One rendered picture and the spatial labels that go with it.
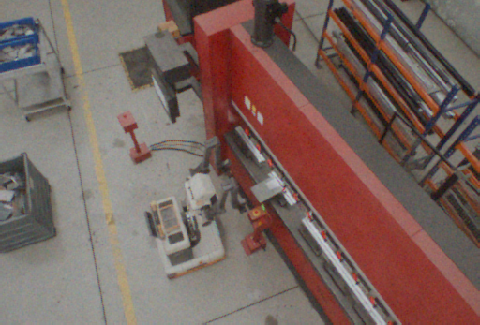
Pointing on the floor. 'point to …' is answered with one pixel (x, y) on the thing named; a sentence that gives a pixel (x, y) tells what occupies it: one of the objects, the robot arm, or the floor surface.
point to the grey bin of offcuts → (23, 204)
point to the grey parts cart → (37, 80)
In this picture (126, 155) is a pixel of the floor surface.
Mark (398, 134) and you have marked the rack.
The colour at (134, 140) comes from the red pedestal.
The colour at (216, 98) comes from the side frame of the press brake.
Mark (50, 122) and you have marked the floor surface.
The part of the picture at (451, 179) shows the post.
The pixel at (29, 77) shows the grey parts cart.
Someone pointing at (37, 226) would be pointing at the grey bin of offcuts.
